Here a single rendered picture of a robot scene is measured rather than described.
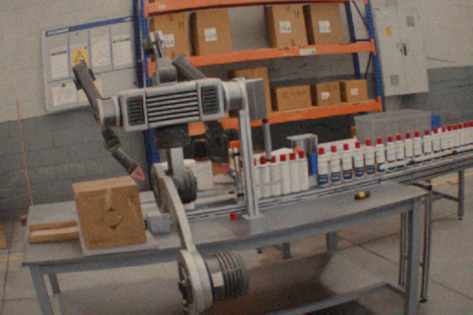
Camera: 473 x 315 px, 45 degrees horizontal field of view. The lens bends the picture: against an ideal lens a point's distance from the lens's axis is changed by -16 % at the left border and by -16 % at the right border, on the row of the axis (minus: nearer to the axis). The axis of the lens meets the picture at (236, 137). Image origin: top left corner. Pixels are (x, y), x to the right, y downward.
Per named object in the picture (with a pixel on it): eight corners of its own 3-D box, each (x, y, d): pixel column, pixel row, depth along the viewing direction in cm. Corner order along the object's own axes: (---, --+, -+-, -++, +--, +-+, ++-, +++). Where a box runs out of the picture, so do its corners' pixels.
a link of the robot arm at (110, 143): (73, 80, 288) (91, 68, 291) (71, 77, 293) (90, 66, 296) (106, 153, 310) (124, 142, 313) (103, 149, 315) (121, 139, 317)
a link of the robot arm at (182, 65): (163, 58, 303) (180, 46, 305) (172, 78, 313) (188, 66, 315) (212, 103, 274) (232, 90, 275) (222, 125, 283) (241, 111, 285)
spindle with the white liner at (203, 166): (212, 191, 363) (206, 137, 359) (216, 195, 355) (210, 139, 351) (197, 194, 361) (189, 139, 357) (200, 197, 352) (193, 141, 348)
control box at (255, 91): (268, 116, 329) (263, 78, 326) (258, 121, 313) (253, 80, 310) (248, 117, 332) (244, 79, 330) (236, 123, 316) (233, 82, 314)
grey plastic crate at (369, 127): (408, 133, 542) (406, 108, 539) (432, 137, 505) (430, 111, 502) (356, 143, 522) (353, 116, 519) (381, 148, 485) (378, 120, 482)
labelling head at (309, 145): (313, 180, 361) (309, 134, 358) (322, 184, 349) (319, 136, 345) (290, 185, 357) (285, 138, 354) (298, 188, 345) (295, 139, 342)
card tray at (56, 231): (77, 226, 323) (76, 219, 323) (79, 238, 299) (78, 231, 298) (30, 231, 315) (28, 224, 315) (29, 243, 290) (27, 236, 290)
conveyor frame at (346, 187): (371, 182, 361) (371, 174, 360) (380, 185, 350) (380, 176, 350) (81, 229, 317) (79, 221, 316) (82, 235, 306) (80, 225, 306)
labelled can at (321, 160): (326, 184, 349) (323, 146, 347) (330, 186, 344) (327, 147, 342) (317, 186, 348) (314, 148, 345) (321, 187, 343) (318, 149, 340)
